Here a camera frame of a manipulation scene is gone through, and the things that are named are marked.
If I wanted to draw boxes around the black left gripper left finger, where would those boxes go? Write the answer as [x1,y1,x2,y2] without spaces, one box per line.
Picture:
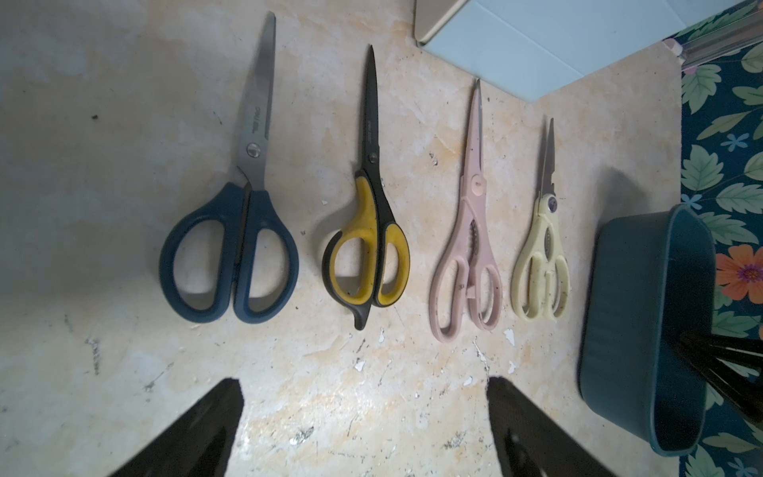
[113,378,244,476]

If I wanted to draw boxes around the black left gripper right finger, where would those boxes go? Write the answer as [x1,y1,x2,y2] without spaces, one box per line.
[487,377,613,476]

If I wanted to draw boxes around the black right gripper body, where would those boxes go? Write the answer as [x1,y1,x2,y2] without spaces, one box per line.
[677,333,762,425]

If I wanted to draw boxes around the teal plastic storage box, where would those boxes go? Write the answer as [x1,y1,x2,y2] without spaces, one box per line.
[579,205,715,457]

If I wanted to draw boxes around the cream kitchen scissors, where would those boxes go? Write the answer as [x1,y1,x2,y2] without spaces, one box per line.
[511,119,570,320]

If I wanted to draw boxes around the pink kitchen scissors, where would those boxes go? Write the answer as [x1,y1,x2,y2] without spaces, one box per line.
[428,79,503,343]

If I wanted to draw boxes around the dark blue handled scissors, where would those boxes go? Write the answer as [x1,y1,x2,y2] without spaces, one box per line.
[159,12,299,324]

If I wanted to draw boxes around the yellow black handled scissors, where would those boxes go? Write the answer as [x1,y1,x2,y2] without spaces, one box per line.
[322,46,411,331]

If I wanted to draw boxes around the light blue square box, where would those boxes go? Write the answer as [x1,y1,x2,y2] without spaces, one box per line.
[413,0,734,101]

